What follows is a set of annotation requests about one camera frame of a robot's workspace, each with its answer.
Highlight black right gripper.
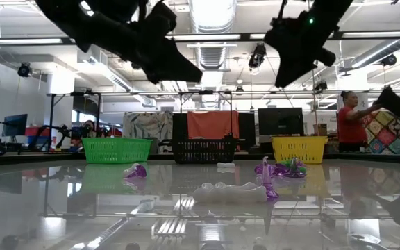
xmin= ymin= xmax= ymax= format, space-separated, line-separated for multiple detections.
xmin=264 ymin=12 xmax=336 ymax=88

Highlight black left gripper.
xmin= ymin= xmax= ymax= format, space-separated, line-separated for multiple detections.
xmin=78 ymin=3 xmax=203 ymax=85

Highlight black monitor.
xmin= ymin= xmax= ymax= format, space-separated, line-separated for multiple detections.
xmin=258 ymin=107 xmax=305 ymax=137
xmin=3 ymin=113 xmax=28 ymax=138

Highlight leaf print cloth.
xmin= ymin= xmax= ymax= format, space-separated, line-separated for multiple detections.
xmin=122 ymin=111 xmax=174 ymax=140

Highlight cardboard box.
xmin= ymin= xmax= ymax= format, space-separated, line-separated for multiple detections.
xmin=312 ymin=123 xmax=328 ymax=136

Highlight orange cloth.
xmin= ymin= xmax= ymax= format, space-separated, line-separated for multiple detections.
xmin=185 ymin=110 xmax=242 ymax=140

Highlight yellow plastic basket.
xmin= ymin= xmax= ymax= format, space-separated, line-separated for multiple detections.
xmin=271 ymin=135 xmax=328 ymax=164

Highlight person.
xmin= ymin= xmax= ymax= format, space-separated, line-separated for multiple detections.
xmin=337 ymin=90 xmax=383 ymax=153
xmin=80 ymin=119 xmax=97 ymax=139

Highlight black plastic basket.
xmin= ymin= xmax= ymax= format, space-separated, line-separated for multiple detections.
xmin=172 ymin=137 xmax=238 ymax=165

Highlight green plastic basket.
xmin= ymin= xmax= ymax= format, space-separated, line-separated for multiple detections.
xmin=81 ymin=137 xmax=153 ymax=165

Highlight colourful patchwork quilt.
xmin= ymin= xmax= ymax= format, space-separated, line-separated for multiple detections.
xmin=361 ymin=110 xmax=400 ymax=156

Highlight silver ribbed ceiling duct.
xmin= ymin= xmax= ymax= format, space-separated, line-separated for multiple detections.
xmin=188 ymin=0 xmax=238 ymax=109

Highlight silver angled ceiling duct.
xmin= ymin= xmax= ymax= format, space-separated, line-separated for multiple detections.
xmin=351 ymin=37 xmax=400 ymax=69

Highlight black background table frame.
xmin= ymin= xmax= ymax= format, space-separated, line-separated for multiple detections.
xmin=46 ymin=92 xmax=103 ymax=152

